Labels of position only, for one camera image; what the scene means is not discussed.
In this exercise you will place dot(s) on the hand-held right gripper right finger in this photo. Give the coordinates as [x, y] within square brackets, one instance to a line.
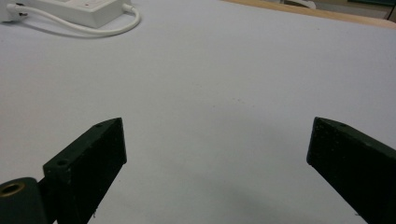
[355, 165]

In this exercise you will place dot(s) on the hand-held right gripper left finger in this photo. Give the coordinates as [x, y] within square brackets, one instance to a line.
[88, 165]

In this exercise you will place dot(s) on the white power strip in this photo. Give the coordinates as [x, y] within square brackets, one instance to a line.
[84, 9]

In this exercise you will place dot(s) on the white plug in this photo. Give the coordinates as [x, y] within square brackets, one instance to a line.
[7, 11]

